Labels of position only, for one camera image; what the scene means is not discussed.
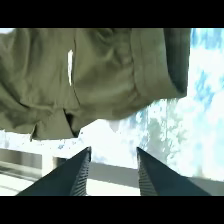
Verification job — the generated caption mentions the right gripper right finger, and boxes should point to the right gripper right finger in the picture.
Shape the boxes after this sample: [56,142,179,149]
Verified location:
[136,146,212,197]

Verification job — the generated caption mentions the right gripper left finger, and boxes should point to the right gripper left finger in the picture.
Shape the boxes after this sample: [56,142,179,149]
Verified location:
[17,146,92,197]

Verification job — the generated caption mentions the olive green trousers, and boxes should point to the olive green trousers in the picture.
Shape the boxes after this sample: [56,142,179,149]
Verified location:
[0,27,192,141]

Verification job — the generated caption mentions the silver frame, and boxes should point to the silver frame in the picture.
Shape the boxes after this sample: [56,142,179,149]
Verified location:
[0,147,224,197]

